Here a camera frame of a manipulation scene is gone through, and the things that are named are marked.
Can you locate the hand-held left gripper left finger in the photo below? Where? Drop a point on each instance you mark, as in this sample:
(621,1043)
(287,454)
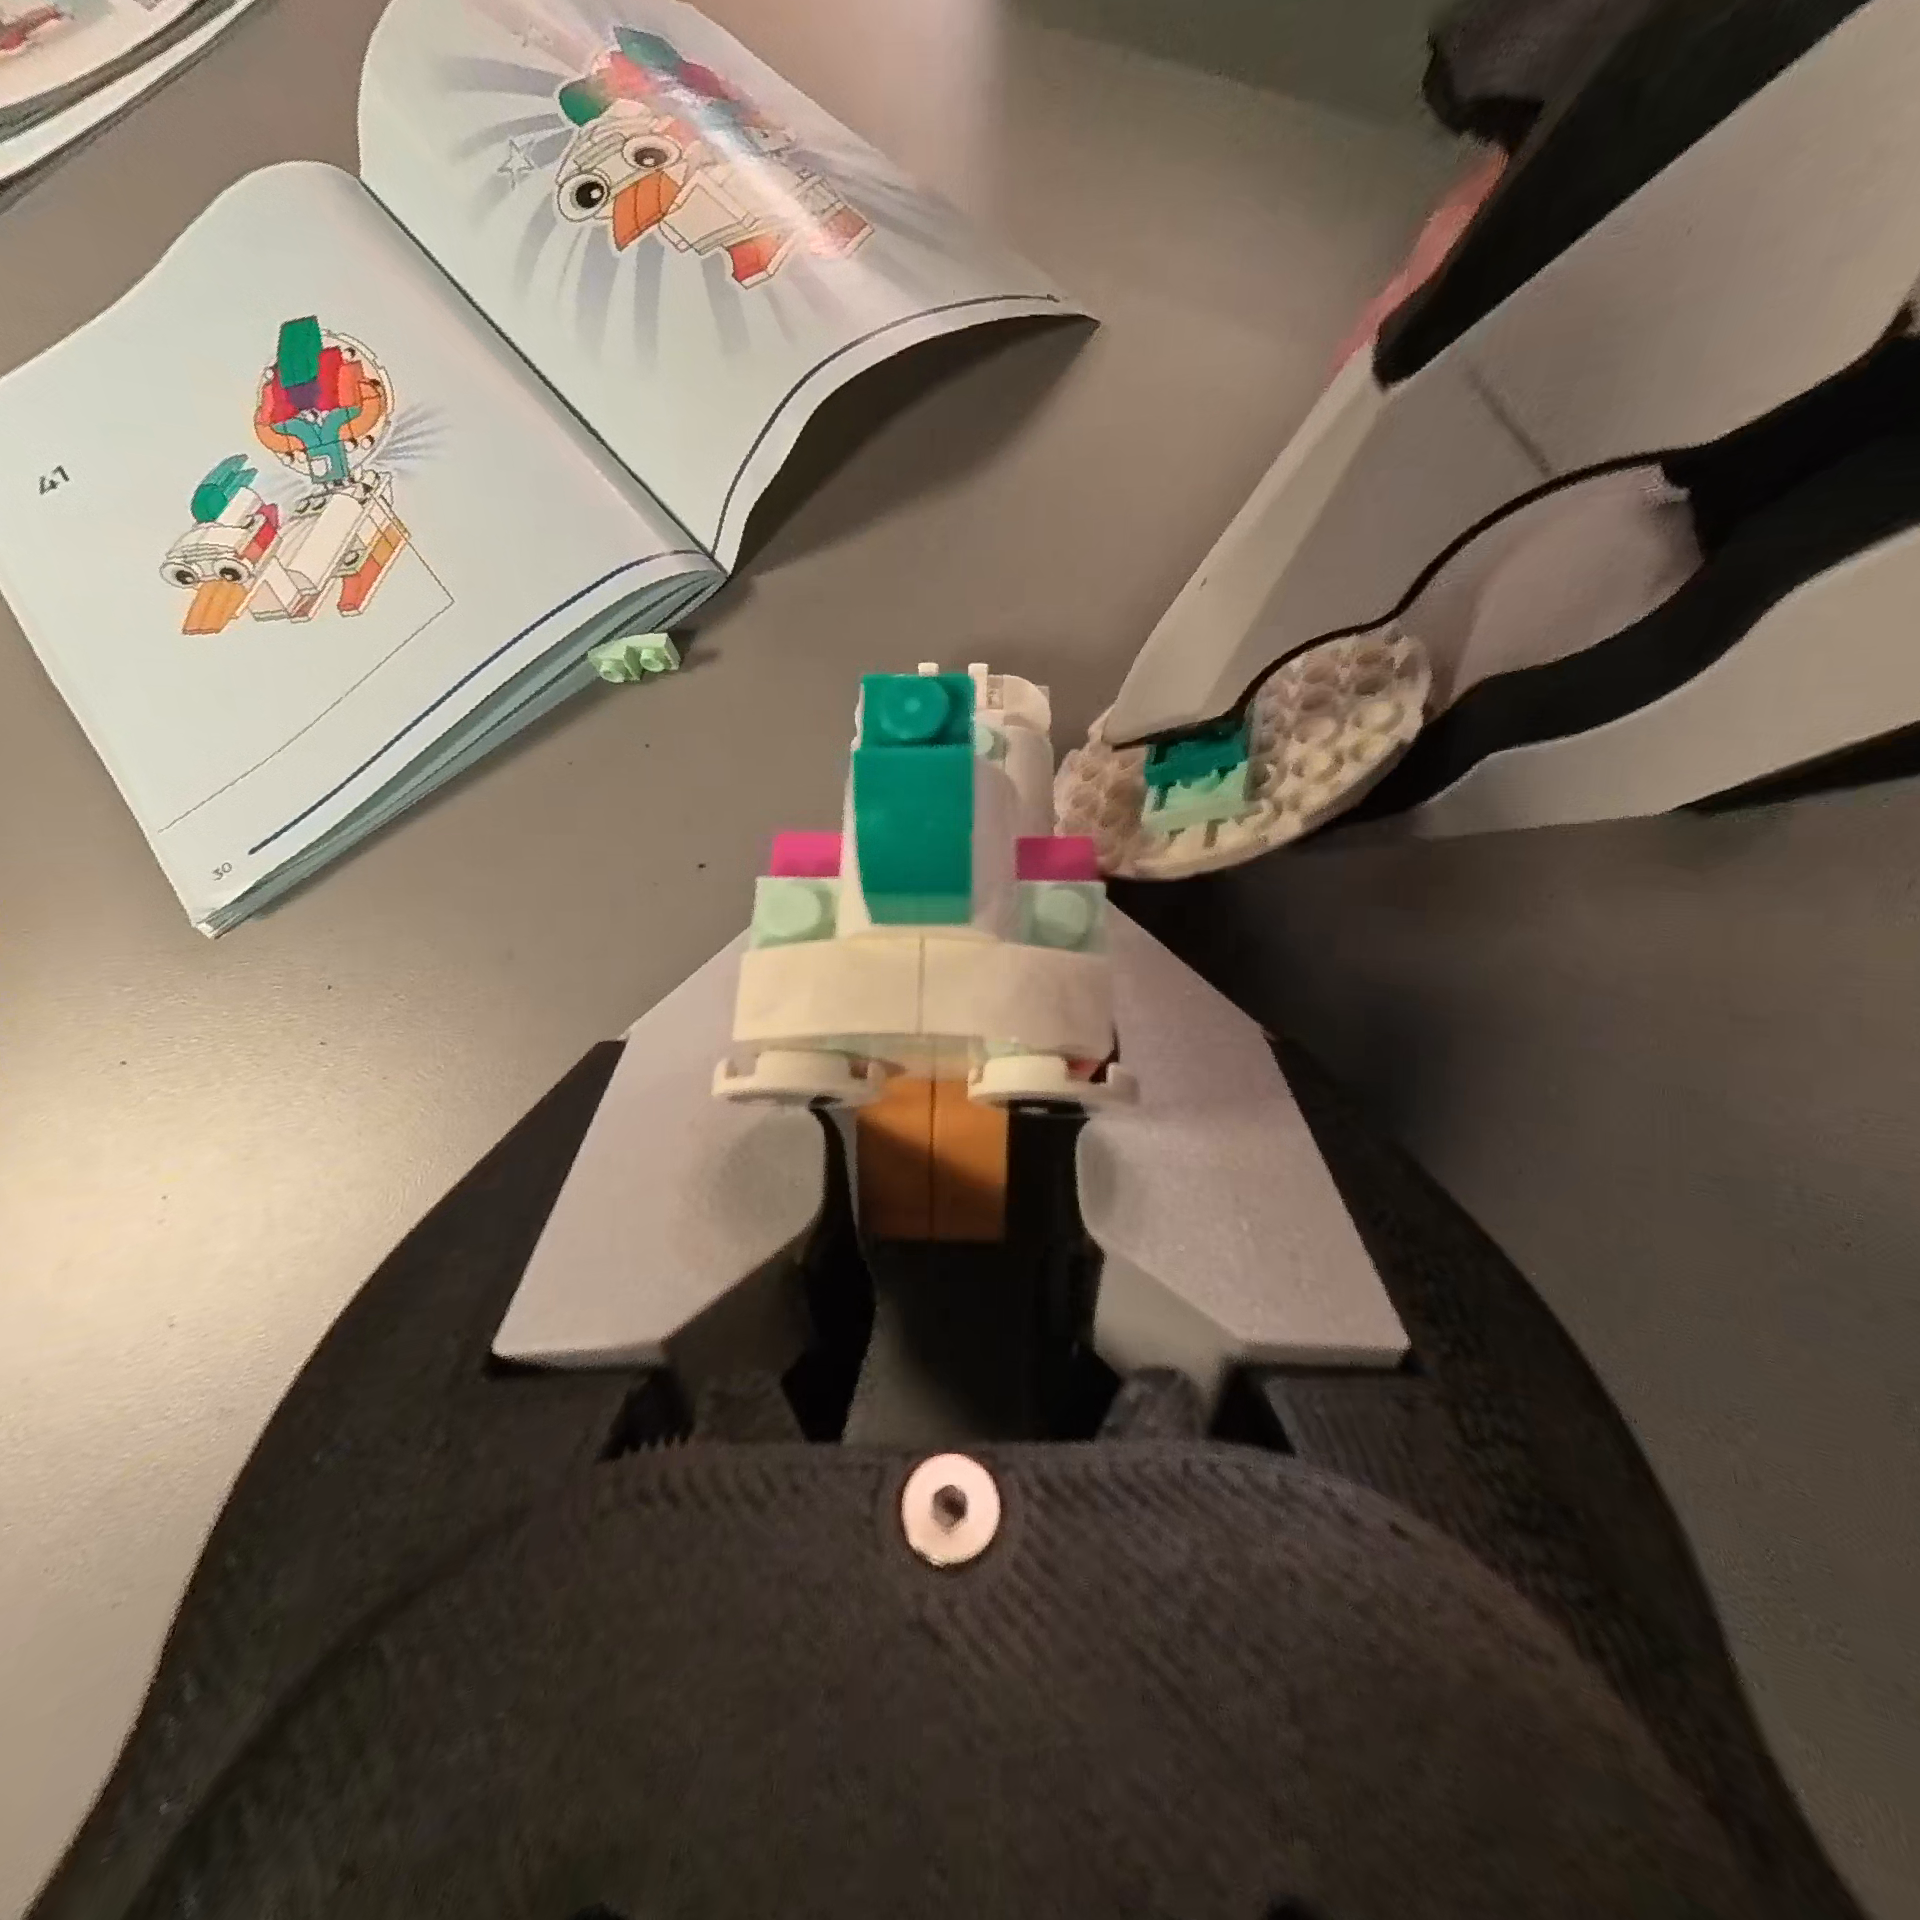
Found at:
(674,1228)

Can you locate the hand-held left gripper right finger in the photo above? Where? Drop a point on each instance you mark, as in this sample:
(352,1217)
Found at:
(1246,1228)

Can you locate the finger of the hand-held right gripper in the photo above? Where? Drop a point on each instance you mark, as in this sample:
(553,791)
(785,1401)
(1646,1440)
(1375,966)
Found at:
(1501,420)
(1547,646)

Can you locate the round colourful lego tail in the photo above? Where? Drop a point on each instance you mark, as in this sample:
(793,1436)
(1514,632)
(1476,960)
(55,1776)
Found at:
(1320,748)

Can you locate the white lego bird body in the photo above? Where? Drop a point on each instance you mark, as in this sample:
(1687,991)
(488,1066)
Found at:
(900,841)

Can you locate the mint green lego piece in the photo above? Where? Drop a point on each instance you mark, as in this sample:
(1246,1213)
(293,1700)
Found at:
(637,653)

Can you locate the open lego instruction booklet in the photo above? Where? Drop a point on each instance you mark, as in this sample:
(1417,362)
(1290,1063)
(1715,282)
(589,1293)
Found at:
(525,453)

